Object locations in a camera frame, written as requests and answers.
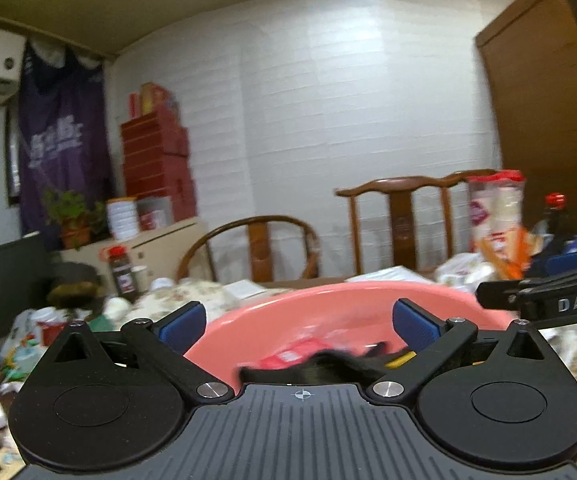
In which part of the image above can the dark bottle red cap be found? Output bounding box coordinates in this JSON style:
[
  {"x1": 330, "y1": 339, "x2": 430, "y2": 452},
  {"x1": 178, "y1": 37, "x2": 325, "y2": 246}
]
[{"x1": 545, "y1": 192, "x2": 566, "y2": 240}]

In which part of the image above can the dark jar red lid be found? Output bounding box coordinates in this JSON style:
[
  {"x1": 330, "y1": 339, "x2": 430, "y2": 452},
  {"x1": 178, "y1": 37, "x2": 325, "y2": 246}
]
[{"x1": 107, "y1": 245, "x2": 138, "y2": 302}]

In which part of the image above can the pink plastic basin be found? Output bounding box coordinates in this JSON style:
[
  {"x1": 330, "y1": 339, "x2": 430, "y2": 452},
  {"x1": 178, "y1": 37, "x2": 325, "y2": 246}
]
[{"x1": 185, "y1": 282, "x2": 513, "y2": 390}]

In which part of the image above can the beige low cabinet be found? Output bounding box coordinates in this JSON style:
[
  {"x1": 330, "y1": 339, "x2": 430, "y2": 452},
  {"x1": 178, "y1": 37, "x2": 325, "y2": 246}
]
[{"x1": 60, "y1": 217, "x2": 207, "y2": 294}]

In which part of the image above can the straight-back wooden chair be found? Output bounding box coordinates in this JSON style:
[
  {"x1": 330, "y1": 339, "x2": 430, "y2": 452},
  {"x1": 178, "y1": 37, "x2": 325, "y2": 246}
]
[{"x1": 334, "y1": 168, "x2": 496, "y2": 275}]

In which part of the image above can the red-cap clear snack bag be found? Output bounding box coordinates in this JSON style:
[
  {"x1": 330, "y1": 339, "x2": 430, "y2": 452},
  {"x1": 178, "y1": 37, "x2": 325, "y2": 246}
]
[{"x1": 467, "y1": 169, "x2": 525, "y2": 258}]

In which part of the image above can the white tin can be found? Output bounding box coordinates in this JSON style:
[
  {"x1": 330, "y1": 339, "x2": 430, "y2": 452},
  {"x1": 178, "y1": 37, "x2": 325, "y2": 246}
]
[{"x1": 106, "y1": 197, "x2": 140, "y2": 240}]

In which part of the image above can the round-back wooden chair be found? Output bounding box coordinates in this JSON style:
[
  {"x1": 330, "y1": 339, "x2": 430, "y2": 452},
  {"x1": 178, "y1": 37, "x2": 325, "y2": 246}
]
[{"x1": 176, "y1": 214, "x2": 320, "y2": 283}]

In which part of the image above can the potted green plant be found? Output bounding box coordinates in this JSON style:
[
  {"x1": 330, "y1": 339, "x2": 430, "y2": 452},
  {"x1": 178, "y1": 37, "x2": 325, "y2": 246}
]
[{"x1": 42, "y1": 188, "x2": 107, "y2": 249}]

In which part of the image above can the black computer monitor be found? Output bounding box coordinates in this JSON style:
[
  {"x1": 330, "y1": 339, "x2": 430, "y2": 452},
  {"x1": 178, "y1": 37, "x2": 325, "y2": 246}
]
[{"x1": 0, "y1": 235, "x2": 54, "y2": 338}]

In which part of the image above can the stack of red boxes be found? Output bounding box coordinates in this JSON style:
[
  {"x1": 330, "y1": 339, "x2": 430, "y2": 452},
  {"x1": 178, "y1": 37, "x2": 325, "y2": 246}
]
[{"x1": 120, "y1": 82, "x2": 197, "y2": 221}]

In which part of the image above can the purple hanging banner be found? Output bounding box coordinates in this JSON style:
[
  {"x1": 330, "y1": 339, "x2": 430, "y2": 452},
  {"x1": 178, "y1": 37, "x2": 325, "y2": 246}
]
[{"x1": 17, "y1": 42, "x2": 115, "y2": 252}]

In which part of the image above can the brown wooden wardrobe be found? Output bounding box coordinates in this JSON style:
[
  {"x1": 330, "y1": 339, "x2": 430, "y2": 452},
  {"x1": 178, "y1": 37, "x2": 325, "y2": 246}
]
[{"x1": 475, "y1": 0, "x2": 577, "y2": 234}]

